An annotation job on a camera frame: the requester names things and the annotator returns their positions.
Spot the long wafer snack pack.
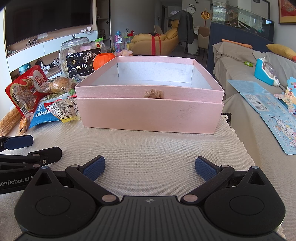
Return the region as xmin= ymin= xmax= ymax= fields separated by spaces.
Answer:
xmin=0 ymin=108 xmax=22 ymax=137

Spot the cartoon printed blue card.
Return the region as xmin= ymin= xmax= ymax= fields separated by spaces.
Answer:
xmin=260 ymin=114 xmax=296 ymax=155

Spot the blue toy machine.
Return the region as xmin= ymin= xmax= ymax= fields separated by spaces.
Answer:
xmin=254 ymin=57 xmax=280 ymax=87

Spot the large red snack bag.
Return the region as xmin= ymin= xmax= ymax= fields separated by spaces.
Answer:
xmin=5 ymin=65 xmax=48 ymax=116

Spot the orange pumpkin bucket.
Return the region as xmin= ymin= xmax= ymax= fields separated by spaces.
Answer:
xmin=93 ymin=53 xmax=115 ymax=70

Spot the dark coat on rack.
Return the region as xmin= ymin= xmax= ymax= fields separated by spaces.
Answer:
xmin=167 ymin=10 xmax=194 ymax=44

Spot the black plum snack box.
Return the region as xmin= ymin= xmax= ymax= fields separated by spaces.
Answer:
xmin=66 ymin=48 xmax=101 ymax=78

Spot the white tv cabinet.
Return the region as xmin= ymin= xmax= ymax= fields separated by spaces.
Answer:
xmin=5 ymin=26 xmax=98 ymax=77

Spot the yellow cushion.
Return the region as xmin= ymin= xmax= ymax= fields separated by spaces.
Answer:
xmin=266 ymin=44 xmax=296 ymax=61

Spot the yellow armchair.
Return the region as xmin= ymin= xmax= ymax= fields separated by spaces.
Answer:
xmin=128 ymin=20 xmax=180 ymax=56

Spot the glass fish tank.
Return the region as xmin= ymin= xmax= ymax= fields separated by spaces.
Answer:
xmin=211 ymin=1 xmax=274 ymax=42

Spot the light blue flat carton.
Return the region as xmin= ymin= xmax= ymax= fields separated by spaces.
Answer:
xmin=227 ymin=80 xmax=289 ymax=115

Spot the white red snack packet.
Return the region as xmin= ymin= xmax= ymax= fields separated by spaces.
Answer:
xmin=44 ymin=97 xmax=81 ymax=123

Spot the cream table cloth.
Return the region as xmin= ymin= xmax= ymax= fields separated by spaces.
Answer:
xmin=0 ymin=114 xmax=285 ymax=241

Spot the grey covered sofa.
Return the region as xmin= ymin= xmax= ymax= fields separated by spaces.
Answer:
xmin=212 ymin=41 xmax=296 ymax=209

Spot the pink plush toy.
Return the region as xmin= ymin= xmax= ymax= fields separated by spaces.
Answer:
xmin=119 ymin=50 xmax=132 ymax=56

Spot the blue snack bag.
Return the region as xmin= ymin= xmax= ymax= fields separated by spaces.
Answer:
xmin=29 ymin=92 xmax=75 ymax=129

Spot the pink gift box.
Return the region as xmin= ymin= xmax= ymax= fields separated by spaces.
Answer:
xmin=75 ymin=56 xmax=224 ymax=134

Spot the glass jar with lid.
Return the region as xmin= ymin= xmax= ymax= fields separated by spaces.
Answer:
xmin=59 ymin=35 xmax=92 ymax=77

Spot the red framed wall picture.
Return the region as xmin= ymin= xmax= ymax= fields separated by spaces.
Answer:
xmin=278 ymin=0 xmax=296 ymax=24

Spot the black television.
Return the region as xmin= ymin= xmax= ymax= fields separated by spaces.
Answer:
xmin=5 ymin=0 xmax=92 ymax=46

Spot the wrapped bread bun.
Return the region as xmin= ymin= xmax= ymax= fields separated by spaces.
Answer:
xmin=40 ymin=77 xmax=78 ymax=94

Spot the small green toy car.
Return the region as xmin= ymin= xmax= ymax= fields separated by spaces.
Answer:
xmin=244 ymin=61 xmax=253 ymax=67

